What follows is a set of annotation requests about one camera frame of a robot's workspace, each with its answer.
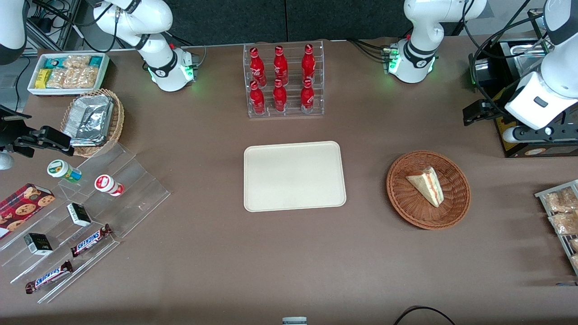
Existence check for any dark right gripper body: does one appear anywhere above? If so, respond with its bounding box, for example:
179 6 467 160
0 105 36 158

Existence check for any triangular sandwich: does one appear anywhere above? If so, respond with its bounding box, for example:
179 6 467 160
406 167 445 208

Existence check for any small tan wicker basket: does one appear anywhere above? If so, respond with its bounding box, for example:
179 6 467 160
61 88 125 158

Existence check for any large brown wicker basket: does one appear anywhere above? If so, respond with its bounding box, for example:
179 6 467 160
386 150 471 230

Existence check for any beige plastic tray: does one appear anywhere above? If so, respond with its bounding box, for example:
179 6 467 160
243 141 347 213

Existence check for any green-lidded white cup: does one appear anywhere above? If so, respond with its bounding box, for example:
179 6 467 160
47 159 83 184

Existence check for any white rectangular snack bin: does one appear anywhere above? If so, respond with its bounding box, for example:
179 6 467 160
27 52 111 97

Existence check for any black hot food warmer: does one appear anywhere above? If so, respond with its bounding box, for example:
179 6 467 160
468 9 578 158

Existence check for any stainless steel pan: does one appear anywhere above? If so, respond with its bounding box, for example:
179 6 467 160
509 42 550 76

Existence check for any red-lidded white cup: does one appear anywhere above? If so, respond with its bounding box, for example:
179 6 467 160
94 174 125 197

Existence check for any clear bag of crackers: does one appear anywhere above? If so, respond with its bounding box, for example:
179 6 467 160
63 55 92 70
47 68 76 89
74 66 100 89

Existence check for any small black carton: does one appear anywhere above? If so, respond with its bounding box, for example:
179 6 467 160
23 232 54 256
66 203 93 227

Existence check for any red cookie box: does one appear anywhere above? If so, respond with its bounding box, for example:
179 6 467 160
0 183 56 240

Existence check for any clear acrylic tiered stand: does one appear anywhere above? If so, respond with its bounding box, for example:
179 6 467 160
0 142 171 304

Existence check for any brown Snickers bar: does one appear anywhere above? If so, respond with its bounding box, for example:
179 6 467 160
25 260 74 295
70 223 114 258

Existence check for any red cola bottle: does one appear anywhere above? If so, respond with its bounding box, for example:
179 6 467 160
249 80 266 115
272 79 288 113
249 46 267 87
300 79 316 114
301 43 317 84
273 45 289 85

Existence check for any clear acrylic bottle rack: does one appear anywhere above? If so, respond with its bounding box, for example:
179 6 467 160
243 40 325 119

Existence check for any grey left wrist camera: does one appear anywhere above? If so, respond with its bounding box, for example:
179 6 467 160
503 125 578 145

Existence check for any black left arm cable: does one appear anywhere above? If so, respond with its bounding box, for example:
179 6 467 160
461 0 549 116

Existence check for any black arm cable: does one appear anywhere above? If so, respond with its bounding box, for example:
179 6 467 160
461 0 549 116
33 0 119 53

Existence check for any grey metal wire tray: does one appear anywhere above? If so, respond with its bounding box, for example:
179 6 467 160
535 179 578 277

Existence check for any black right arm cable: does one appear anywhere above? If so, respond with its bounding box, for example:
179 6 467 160
33 0 119 53

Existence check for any aluminium frame rack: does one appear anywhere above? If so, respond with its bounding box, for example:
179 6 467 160
25 0 84 51

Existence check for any black base cable bundle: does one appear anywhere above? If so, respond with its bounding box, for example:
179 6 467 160
347 37 390 62

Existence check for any black looped cable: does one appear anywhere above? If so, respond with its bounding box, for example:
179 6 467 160
392 306 457 325

